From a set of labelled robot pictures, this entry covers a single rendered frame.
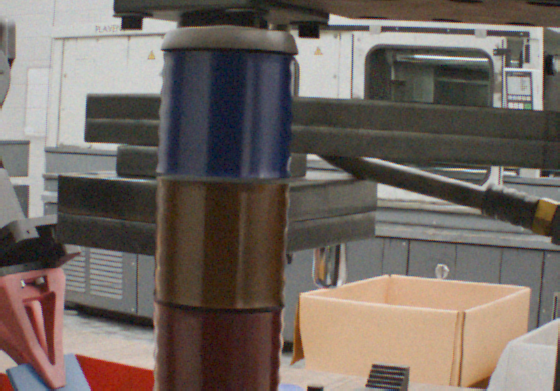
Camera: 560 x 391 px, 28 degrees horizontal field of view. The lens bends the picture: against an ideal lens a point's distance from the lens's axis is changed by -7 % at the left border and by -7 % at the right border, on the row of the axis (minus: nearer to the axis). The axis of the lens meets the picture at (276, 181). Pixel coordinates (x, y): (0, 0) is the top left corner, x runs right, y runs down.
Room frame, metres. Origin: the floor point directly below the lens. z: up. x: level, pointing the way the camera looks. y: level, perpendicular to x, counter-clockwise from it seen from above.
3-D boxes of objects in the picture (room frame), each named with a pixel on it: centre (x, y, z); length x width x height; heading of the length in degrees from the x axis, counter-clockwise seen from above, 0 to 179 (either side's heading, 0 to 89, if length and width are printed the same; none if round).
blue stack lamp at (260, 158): (0.33, 0.01, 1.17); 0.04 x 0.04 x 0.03
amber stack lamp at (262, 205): (0.33, 0.01, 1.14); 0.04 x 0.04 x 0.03
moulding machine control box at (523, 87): (5.07, -1.11, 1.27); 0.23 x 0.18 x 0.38; 149
